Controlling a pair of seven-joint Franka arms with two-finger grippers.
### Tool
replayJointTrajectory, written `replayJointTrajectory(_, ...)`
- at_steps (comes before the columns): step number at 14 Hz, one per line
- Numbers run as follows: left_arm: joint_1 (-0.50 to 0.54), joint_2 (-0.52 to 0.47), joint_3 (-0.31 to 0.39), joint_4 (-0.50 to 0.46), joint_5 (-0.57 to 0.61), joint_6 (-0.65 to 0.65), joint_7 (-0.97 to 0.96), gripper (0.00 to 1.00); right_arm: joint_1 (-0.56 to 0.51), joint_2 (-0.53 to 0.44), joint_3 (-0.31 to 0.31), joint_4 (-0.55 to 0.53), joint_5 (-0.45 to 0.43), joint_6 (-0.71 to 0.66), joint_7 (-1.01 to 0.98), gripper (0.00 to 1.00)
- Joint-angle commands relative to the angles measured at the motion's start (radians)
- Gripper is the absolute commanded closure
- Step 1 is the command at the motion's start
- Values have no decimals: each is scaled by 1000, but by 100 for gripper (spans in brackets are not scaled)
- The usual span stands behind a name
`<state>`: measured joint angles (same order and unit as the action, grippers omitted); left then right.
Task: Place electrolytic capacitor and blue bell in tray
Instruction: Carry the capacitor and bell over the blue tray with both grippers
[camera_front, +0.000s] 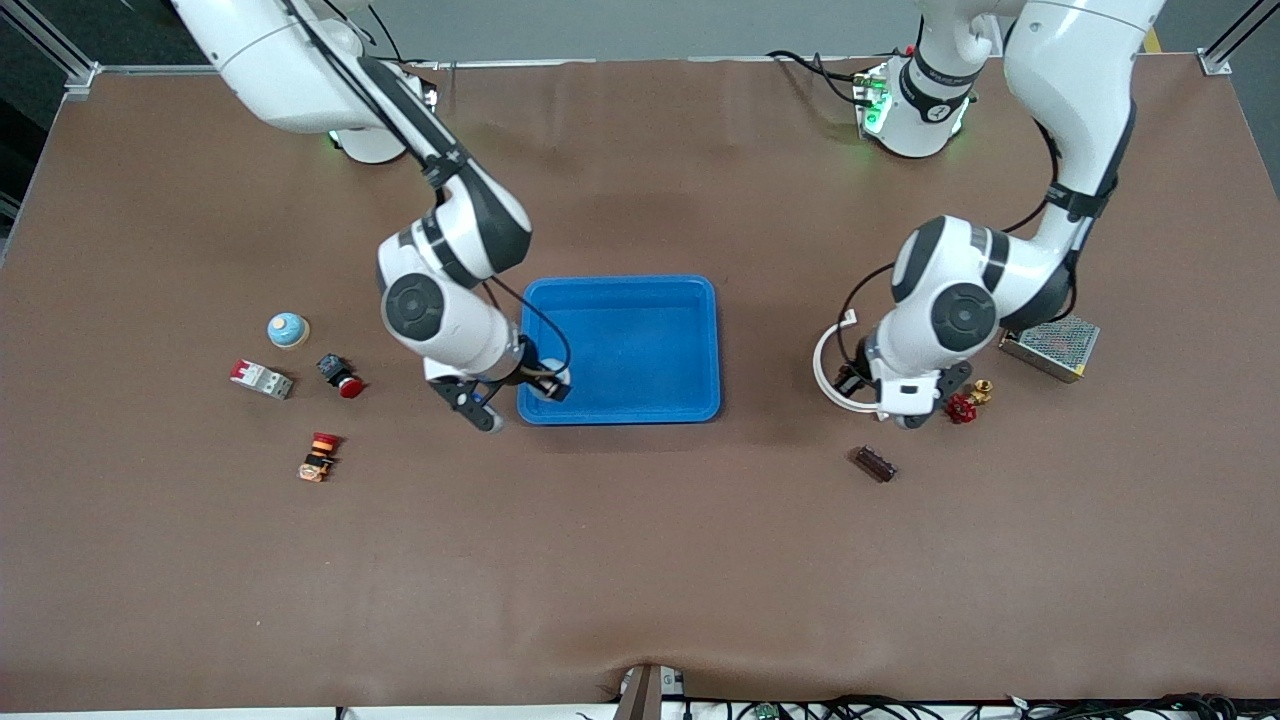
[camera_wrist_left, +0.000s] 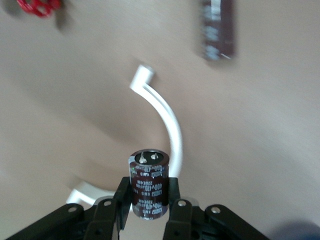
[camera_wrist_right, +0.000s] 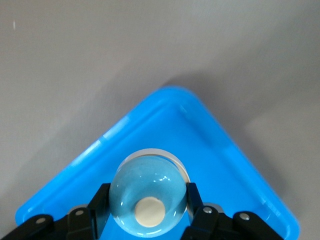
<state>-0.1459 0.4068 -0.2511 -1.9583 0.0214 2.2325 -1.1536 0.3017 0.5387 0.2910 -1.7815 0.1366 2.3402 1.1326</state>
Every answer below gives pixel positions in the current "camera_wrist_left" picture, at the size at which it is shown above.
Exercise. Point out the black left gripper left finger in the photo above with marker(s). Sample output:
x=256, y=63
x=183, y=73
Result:
x=105, y=220

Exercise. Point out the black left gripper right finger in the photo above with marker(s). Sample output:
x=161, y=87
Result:
x=182, y=220

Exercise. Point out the small black connector block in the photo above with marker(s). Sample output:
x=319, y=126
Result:
x=150, y=190

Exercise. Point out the long brown electrolytic capacitor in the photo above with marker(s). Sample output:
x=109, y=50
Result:
x=217, y=30

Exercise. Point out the white curved plastic strip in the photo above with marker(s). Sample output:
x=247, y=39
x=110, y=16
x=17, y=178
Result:
x=172, y=130

